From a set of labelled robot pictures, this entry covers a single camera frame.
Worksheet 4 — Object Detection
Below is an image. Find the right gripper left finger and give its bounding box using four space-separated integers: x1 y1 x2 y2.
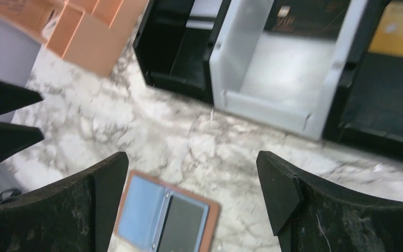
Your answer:
0 152 129 251

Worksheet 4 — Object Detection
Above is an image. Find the right black bin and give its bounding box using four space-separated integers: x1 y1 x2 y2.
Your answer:
322 1 403 160

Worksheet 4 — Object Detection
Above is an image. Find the white middle bin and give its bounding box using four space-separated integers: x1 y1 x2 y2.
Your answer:
209 1 367 140

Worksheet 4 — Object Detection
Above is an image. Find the silver card in bin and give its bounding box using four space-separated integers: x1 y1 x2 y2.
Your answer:
186 0 222 30

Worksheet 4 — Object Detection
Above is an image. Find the gold card in bin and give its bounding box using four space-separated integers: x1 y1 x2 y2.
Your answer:
368 1 403 58

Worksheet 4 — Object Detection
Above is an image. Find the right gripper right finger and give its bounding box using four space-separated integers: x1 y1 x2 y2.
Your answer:
256 151 403 251

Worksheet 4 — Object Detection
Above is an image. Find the black bin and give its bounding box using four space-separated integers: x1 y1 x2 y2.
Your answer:
133 0 230 104
322 1 403 160

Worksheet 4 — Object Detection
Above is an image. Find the left black bin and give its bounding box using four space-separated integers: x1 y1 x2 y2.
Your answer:
133 0 230 104

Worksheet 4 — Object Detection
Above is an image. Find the orange plastic file organizer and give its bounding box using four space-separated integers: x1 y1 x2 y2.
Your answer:
0 0 148 77

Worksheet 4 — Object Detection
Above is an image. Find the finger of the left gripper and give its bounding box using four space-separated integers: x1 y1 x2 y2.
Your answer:
0 80 43 115
0 122 44 163

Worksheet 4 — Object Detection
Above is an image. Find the tan leather card holder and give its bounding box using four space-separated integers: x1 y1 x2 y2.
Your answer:
114 170 220 251

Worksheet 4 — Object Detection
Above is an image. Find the dark blue VIP card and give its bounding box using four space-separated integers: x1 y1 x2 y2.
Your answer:
156 194 209 252

